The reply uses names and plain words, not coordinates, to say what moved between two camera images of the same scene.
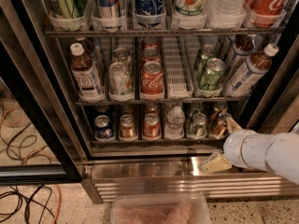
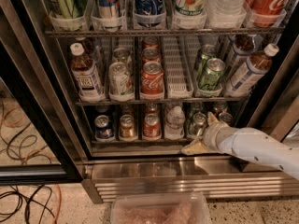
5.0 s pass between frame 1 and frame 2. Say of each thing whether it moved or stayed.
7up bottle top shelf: stayed
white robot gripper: moved
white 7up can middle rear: stayed
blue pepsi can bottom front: stayed
